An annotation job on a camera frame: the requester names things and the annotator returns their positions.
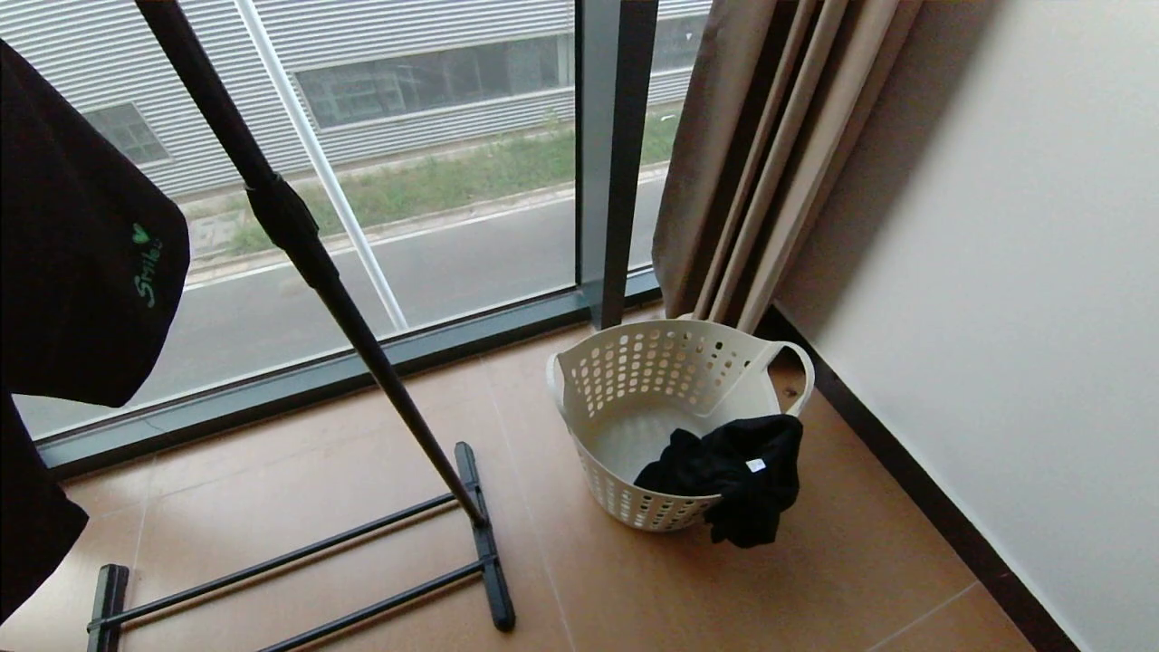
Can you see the black garment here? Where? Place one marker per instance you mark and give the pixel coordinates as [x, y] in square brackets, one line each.
[742, 480]

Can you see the black shorts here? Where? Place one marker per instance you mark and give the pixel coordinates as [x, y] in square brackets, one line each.
[72, 226]

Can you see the white laundry basket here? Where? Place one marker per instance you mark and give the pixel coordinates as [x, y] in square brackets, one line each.
[634, 380]

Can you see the black clothes rack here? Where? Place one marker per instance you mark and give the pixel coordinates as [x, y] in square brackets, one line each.
[299, 235]

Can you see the window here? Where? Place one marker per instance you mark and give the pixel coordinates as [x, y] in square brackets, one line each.
[435, 181]

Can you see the beige curtain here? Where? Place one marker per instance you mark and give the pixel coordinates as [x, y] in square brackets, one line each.
[724, 136]

